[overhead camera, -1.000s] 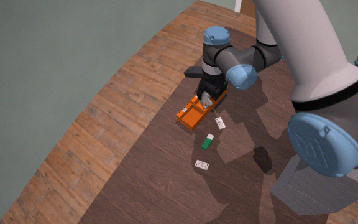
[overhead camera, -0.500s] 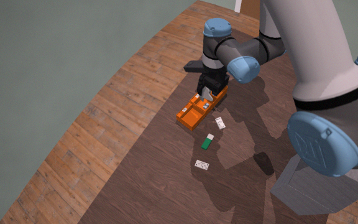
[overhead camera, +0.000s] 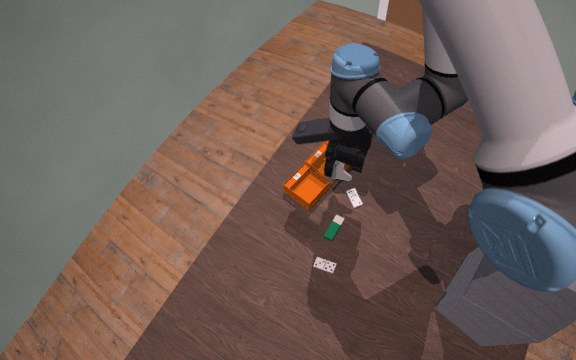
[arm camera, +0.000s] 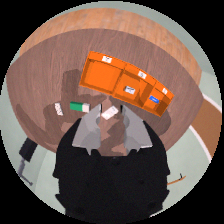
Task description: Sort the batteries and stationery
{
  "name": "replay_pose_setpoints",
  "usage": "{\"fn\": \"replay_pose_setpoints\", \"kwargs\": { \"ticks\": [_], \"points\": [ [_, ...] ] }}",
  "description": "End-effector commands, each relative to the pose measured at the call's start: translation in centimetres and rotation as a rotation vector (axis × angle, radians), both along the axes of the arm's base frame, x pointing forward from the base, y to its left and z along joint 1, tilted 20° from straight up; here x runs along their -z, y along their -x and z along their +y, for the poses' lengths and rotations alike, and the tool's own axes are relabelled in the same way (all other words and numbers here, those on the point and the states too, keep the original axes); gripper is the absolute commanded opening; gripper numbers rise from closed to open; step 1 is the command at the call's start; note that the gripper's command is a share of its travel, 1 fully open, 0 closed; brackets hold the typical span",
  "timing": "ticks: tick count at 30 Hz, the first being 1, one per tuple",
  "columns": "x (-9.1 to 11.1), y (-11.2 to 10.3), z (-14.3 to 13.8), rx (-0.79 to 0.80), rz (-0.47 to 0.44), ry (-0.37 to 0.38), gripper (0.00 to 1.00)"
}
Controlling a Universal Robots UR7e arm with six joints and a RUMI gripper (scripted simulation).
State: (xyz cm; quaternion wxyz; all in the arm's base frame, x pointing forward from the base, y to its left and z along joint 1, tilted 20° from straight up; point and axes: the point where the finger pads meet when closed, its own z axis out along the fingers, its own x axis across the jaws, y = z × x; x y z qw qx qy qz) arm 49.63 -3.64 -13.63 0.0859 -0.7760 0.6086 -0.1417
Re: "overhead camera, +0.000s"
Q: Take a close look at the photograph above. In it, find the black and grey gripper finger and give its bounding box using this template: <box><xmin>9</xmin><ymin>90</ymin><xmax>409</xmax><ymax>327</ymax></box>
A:
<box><xmin>324</xmin><ymin>152</ymin><xmax>352</xmax><ymax>184</ymax></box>

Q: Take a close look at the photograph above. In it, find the orange rack of bins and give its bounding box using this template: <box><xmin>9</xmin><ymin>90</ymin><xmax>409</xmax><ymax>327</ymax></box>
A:
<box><xmin>283</xmin><ymin>141</ymin><xmax>332</xmax><ymax>211</ymax></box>

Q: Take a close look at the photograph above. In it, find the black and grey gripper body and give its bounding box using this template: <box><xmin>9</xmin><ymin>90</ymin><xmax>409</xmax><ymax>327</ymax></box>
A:
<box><xmin>325</xmin><ymin>120</ymin><xmax>373</xmax><ymax>173</ymax></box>

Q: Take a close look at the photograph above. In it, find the white domino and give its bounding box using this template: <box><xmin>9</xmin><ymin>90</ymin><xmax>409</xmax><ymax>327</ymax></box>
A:
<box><xmin>346</xmin><ymin>188</ymin><xmax>362</xmax><ymax>208</ymax></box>
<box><xmin>313</xmin><ymin>257</ymin><xmax>336</xmax><ymax>274</ymax></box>

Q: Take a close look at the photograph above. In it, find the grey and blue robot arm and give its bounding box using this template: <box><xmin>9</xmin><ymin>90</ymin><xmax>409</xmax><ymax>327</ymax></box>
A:
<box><xmin>292</xmin><ymin>0</ymin><xmax>576</xmax><ymax>292</ymax></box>

